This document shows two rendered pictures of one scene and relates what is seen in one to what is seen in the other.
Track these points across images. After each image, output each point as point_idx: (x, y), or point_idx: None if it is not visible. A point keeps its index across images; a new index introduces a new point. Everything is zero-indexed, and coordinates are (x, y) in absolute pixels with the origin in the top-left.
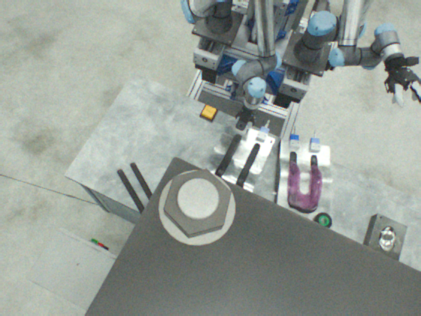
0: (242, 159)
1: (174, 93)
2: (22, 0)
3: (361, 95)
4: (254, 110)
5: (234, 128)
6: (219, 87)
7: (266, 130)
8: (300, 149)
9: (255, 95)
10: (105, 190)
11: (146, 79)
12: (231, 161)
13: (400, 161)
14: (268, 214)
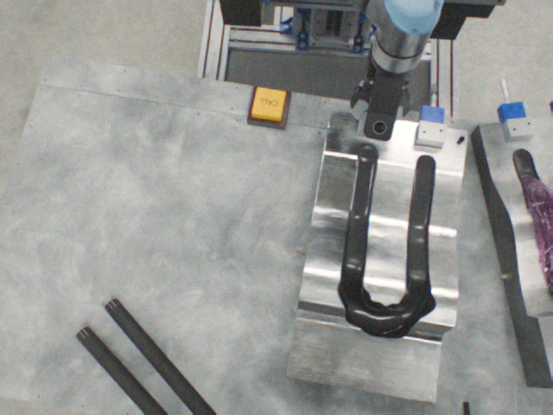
0: (398, 213)
1: (167, 80)
2: None
3: None
4: (409, 72)
5: (352, 130)
6: (266, 30)
7: (438, 114)
8: (535, 137)
9: (419, 26)
10: (62, 395)
11: (85, 64)
12: (371, 226)
13: None
14: None
